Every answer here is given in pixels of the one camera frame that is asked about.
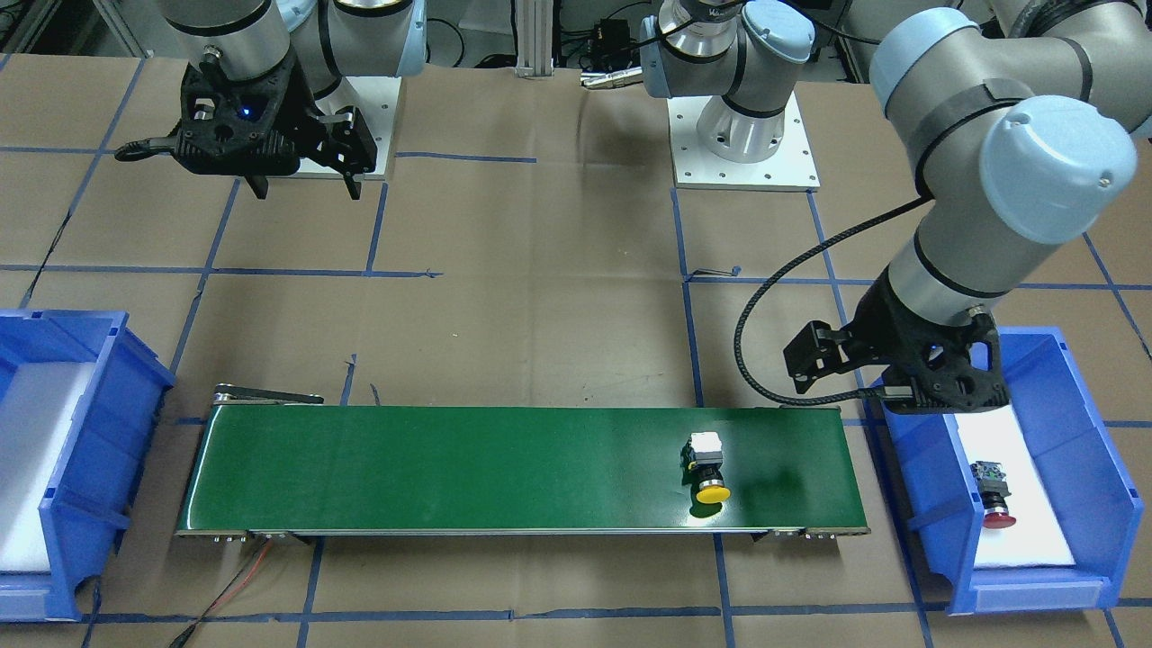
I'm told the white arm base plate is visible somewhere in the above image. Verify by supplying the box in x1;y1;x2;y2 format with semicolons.
316;76;402;181
667;95;823;193

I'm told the blue plastic bin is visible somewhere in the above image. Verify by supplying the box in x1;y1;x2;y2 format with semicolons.
1;310;176;621
886;327;1144;616

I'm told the aluminium frame post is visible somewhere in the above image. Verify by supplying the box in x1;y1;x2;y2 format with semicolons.
513;0;558;78

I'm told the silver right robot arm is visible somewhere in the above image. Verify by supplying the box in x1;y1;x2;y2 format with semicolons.
147;1;427;199

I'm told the white foam pad bin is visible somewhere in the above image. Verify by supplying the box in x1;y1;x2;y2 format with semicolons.
1;362;94;573
955;406;1076;570

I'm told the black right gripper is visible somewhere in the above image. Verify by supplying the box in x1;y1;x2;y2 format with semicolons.
170;54;377;201

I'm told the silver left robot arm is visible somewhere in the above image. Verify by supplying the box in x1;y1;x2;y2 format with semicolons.
733;1;1149;414

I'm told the red mushroom push button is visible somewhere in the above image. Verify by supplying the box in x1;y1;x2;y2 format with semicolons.
968;461;1017;530

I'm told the yellow mushroom push button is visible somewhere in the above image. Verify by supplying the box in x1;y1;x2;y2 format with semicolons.
680;430;732;505

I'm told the green conveyor belt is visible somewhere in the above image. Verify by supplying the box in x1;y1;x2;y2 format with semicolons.
175;402;869;536

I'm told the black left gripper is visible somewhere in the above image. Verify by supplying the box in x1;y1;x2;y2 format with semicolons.
783;274;1009;414

